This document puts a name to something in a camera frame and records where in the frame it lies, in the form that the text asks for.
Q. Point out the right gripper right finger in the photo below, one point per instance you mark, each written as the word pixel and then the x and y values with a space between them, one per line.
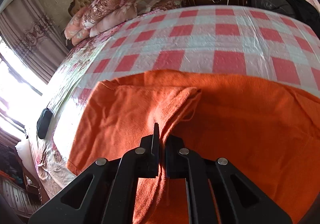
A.
pixel 217 191

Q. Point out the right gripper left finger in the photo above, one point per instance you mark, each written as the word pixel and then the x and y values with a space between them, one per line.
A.
pixel 106 191

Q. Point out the orange pants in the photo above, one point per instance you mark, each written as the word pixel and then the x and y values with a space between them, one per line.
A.
pixel 269 131

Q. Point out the floral bed sheet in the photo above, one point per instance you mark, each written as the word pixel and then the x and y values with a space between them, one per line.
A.
pixel 48 157

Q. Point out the black pouch on bed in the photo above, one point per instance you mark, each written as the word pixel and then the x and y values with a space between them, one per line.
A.
pixel 43 123

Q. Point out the red white checkered mat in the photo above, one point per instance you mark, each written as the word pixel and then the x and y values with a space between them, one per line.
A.
pixel 212 39

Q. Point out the pink floral pillow stack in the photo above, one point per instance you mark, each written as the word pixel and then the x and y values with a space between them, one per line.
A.
pixel 73 31

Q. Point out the pink patterned curtain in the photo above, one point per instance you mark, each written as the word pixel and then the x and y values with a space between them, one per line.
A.
pixel 34 38

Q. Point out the folded floral quilt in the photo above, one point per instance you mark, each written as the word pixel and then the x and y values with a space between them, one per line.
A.
pixel 103 15

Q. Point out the black clothes on armchair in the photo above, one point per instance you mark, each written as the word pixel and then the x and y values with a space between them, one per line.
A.
pixel 306 13

